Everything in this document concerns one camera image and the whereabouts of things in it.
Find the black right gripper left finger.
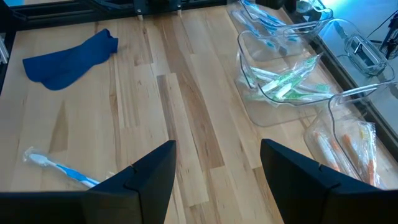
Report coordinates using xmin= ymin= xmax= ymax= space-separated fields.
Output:
xmin=0 ymin=139 xmax=177 ymax=224

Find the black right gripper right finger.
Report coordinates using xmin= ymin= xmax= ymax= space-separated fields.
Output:
xmin=260 ymin=139 xmax=398 ymax=224

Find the clear plastic bin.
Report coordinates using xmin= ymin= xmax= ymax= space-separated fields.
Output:
xmin=303 ymin=81 xmax=398 ymax=191
xmin=235 ymin=17 xmax=396 ymax=128
xmin=226 ymin=0 xmax=335 ymax=62

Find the dark blue cloth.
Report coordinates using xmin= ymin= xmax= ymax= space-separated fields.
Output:
xmin=22 ymin=28 xmax=119 ymax=91

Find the silver aluminium extrusion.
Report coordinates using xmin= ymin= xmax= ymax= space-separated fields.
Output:
xmin=0 ymin=32 xmax=9 ymax=65

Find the black floor fan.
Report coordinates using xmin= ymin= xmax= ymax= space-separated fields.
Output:
xmin=379 ymin=11 xmax=398 ymax=60

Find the black fan cable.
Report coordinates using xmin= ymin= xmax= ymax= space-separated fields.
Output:
xmin=366 ymin=12 xmax=393 ymax=40

